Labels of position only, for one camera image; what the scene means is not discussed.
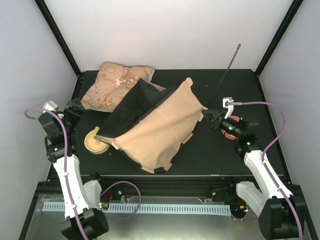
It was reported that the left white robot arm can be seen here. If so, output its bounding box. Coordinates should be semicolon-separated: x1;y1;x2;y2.
38;99;109;240

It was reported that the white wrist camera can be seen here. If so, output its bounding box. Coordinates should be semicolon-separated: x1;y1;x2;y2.
43;100;64;119
222;97;234;119

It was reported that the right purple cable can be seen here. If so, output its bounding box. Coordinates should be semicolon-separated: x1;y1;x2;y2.
232;100;305;240

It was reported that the black tent pole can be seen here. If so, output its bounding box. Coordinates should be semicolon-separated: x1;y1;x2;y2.
208;43;242;106

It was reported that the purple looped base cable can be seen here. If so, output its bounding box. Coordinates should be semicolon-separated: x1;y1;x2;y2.
99;181;142;221

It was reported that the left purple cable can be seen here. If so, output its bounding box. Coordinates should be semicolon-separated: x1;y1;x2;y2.
24;106;90;240

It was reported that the beige fabric pet tent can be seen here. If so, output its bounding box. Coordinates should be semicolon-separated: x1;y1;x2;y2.
94;77;206;174

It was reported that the pink pet bowl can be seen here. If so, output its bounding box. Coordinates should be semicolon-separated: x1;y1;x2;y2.
220;115;240;141

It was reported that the left black frame post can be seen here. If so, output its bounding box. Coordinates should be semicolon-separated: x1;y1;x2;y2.
34;0;82;77

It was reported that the right black frame post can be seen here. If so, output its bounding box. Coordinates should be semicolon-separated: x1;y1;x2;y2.
255;0;304;77

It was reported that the floral beige cushion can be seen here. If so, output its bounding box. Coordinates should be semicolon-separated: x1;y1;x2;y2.
81;61;155;113

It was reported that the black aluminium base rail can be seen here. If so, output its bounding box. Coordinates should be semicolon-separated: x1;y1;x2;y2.
34;174;303;204

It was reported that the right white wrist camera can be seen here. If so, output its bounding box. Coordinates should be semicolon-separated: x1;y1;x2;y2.
222;97;234;119

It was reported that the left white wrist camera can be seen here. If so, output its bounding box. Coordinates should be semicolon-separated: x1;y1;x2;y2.
43;100;64;119

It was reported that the black frame post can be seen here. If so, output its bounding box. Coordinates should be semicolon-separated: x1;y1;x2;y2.
255;0;304;77
34;0;82;77

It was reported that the yellow pet bowl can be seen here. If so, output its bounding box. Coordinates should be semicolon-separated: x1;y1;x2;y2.
84;126;110;155

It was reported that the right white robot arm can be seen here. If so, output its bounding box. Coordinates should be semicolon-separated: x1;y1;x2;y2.
203;109;306;240

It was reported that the small green circuit board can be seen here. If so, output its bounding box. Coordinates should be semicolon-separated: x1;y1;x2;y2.
99;202;110;211

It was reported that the light blue slotted cable duct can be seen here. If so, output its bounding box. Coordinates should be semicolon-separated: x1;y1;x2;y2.
43;201;232;217

